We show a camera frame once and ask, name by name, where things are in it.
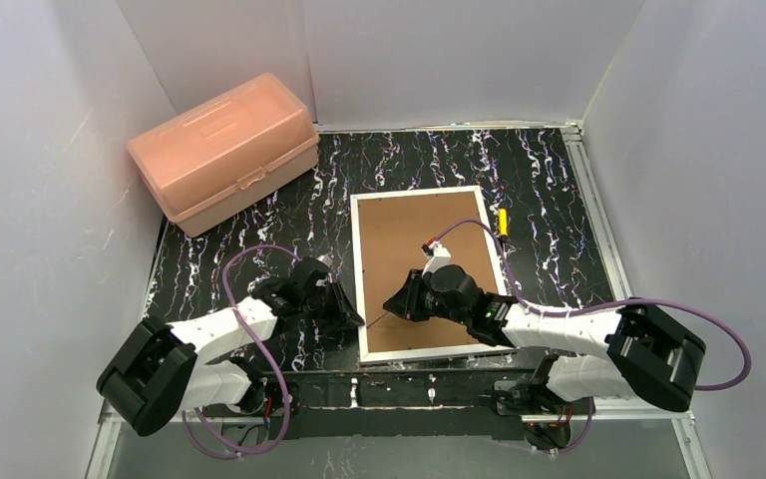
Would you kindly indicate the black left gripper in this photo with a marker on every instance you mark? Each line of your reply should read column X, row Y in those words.
column 329, row 301

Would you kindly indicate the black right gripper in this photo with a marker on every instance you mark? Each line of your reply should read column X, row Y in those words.
column 416, row 297

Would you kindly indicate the clear grey screwdriver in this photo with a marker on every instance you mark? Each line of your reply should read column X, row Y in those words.
column 374, row 321

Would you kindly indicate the white picture frame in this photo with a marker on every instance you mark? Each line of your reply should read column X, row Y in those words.
column 388, row 230

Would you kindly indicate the yellow handled screwdriver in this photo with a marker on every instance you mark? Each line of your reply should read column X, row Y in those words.
column 503, row 225

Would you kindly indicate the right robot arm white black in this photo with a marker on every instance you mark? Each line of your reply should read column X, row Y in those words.
column 629, row 351

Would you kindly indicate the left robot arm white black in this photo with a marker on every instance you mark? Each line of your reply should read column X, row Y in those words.
column 163, row 369

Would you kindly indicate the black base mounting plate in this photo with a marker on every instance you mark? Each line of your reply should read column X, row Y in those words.
column 418, row 402

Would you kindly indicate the translucent orange plastic box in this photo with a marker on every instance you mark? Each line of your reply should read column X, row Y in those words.
column 221, row 157

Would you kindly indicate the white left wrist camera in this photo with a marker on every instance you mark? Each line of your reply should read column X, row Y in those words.
column 325, row 260

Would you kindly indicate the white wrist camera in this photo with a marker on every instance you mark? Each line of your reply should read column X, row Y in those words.
column 436, row 255
column 325, row 260

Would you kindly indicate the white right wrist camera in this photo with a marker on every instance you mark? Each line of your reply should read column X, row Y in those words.
column 436, row 255

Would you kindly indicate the aluminium right side rail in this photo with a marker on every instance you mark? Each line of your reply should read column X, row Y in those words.
column 597, row 219

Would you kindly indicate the aluminium rail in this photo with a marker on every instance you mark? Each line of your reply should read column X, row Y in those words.
column 597, row 219
column 617, row 439

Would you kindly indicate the aluminium front rail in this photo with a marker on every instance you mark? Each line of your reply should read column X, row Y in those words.
column 617, row 439

